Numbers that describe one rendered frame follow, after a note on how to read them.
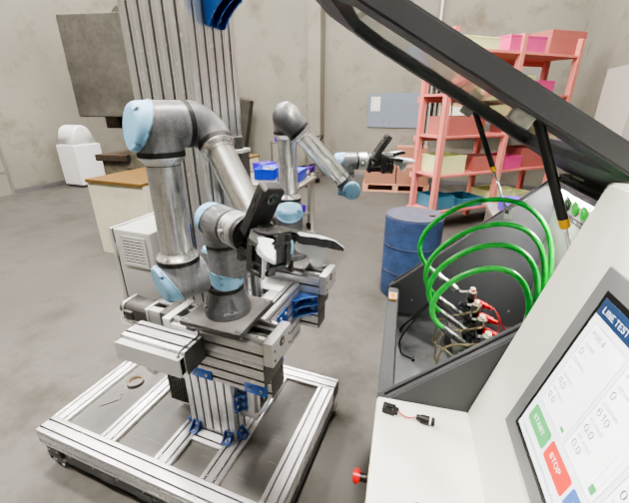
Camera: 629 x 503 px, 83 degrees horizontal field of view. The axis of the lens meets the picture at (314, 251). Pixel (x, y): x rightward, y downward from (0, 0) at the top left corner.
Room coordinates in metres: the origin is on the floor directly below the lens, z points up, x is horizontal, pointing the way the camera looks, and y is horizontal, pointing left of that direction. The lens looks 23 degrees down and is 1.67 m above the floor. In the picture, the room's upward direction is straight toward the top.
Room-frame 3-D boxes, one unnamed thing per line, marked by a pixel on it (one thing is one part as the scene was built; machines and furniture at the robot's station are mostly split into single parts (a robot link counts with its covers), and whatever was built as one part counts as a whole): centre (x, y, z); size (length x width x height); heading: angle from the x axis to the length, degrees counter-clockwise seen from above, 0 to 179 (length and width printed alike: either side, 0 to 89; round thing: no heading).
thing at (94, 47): (5.90, 2.90, 1.46); 1.44 x 1.28 x 2.93; 69
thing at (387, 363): (1.03, -0.27, 0.87); 0.62 x 0.04 x 0.16; 166
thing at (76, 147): (7.97, 5.11, 0.63); 0.64 x 0.55 x 1.27; 159
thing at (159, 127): (0.93, 0.39, 1.41); 0.15 x 0.12 x 0.55; 133
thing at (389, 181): (7.59, -1.72, 0.43); 1.47 x 1.12 x 0.85; 69
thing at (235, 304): (1.02, 0.29, 1.09); 0.15 x 0.15 x 0.10
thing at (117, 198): (5.04, 1.76, 0.45); 2.56 x 0.82 x 0.89; 159
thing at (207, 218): (0.73, 0.21, 1.43); 0.11 x 0.08 x 0.09; 43
